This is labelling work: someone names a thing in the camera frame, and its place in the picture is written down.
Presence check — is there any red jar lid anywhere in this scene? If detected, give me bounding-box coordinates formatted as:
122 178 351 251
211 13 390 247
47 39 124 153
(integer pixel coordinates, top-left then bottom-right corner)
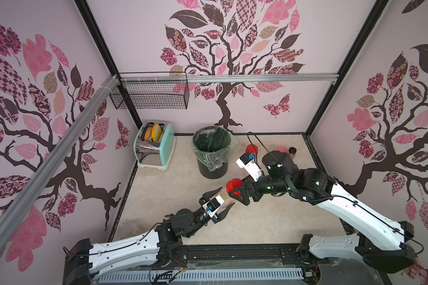
246 144 259 154
226 178 244 197

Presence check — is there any black trash bin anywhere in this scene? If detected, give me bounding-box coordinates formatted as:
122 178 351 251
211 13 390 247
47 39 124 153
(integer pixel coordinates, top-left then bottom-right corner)
191 126 232 179

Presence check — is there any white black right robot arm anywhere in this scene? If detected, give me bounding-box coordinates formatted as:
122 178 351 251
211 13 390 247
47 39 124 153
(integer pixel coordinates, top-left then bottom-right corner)
229 151 417 274

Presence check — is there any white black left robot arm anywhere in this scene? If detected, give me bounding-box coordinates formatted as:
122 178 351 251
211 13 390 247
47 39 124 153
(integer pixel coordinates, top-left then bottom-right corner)
63 188 234 285

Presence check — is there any pink plastic cup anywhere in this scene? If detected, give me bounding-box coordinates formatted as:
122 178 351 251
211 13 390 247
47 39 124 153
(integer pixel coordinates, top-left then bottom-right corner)
275 146 289 154

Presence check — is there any brown spice jar black lid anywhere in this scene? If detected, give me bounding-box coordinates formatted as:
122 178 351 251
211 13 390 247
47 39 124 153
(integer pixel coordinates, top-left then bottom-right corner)
288 147 297 159

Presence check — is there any clear plastic bin liner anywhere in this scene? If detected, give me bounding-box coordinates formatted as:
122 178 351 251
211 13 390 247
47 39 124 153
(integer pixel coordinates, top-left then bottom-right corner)
191 126 241 172

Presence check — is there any mint green toaster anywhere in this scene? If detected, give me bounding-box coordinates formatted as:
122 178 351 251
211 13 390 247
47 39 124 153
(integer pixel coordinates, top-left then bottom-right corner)
134 121 176 171

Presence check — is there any yellow toast slice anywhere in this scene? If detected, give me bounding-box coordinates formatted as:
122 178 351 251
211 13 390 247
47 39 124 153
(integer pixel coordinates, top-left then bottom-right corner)
151 123 162 143

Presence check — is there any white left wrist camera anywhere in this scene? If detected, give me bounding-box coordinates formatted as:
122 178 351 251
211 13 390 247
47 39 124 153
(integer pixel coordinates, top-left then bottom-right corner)
202 195 225 218

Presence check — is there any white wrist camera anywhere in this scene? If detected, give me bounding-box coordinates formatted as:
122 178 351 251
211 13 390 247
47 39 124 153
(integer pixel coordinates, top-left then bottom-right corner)
236 152 264 182
202 195 225 218

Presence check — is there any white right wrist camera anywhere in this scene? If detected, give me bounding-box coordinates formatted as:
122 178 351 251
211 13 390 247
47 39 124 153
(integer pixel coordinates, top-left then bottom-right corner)
236 152 264 182

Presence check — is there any white slotted cable duct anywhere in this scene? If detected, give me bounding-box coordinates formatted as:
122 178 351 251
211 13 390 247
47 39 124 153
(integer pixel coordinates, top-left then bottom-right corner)
97 268 304 285

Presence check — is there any clear jar by left wall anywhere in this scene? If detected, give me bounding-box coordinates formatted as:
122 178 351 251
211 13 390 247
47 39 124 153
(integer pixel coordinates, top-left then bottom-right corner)
117 220 143 239

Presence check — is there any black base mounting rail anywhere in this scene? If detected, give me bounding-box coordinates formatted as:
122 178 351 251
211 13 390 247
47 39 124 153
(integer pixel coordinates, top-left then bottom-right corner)
83 242 393 285

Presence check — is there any back aluminium rail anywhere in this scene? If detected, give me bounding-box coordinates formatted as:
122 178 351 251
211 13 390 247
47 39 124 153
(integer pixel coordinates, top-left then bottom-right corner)
121 73 339 84

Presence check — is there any aluminium rail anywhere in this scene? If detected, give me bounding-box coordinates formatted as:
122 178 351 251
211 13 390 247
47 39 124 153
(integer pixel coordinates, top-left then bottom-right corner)
0 75 120 252
121 73 339 84

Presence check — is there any black wire basket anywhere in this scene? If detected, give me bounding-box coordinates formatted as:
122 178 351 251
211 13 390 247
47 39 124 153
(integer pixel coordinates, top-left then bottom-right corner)
109 71 190 110

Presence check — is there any left aluminium rail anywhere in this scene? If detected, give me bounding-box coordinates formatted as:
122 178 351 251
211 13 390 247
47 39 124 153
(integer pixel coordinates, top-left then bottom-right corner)
0 75 120 252

